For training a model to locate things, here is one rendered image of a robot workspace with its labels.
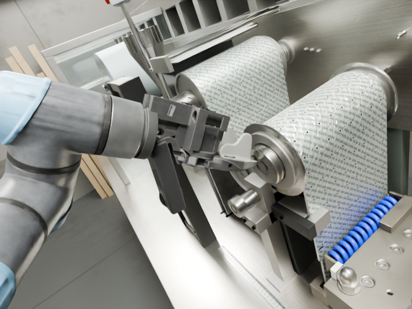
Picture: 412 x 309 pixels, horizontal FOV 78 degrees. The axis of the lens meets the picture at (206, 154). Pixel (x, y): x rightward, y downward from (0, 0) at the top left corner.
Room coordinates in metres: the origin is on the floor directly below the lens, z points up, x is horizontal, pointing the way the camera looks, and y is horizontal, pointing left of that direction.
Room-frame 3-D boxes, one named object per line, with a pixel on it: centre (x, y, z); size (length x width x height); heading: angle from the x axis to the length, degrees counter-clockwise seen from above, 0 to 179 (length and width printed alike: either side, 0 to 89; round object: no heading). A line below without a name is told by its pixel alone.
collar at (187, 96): (0.60, 0.01, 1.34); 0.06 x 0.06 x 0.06; 21
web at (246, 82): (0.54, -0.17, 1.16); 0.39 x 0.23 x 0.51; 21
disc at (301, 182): (0.37, -0.10, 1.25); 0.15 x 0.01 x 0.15; 21
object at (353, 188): (0.36, -0.24, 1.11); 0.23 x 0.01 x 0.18; 111
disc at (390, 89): (0.47, -0.34, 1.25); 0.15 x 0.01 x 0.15; 21
